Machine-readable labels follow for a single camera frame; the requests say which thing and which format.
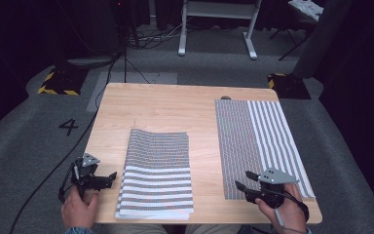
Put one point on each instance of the black chair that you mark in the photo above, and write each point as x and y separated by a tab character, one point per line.
297	34

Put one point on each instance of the grey curtain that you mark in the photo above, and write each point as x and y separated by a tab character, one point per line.
324	39

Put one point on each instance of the person's left hand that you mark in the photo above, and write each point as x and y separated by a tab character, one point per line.
77	211

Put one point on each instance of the grey stand base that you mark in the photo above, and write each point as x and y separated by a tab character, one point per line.
89	61

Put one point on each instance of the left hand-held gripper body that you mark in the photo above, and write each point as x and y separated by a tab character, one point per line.
86	181

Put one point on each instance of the black stand pole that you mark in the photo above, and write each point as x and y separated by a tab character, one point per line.
123	29

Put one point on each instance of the white desk frame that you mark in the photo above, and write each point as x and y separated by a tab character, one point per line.
219	9

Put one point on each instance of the person's right hand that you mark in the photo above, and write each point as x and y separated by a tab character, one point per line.
289	214

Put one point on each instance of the stack of striped placemats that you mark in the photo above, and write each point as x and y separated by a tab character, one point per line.
157	178

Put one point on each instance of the black yellow striped base plate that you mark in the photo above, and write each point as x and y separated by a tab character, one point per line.
289	86
63	81

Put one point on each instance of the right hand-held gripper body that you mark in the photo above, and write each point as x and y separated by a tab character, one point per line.
269	193

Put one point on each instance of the person's beige trouser legs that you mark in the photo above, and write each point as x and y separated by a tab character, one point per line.
162	229

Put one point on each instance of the white cloth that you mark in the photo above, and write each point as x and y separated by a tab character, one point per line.
306	8

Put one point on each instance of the striped woven placemat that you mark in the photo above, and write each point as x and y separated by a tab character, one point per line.
253	143

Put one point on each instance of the grey floor plate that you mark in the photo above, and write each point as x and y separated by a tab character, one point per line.
162	78

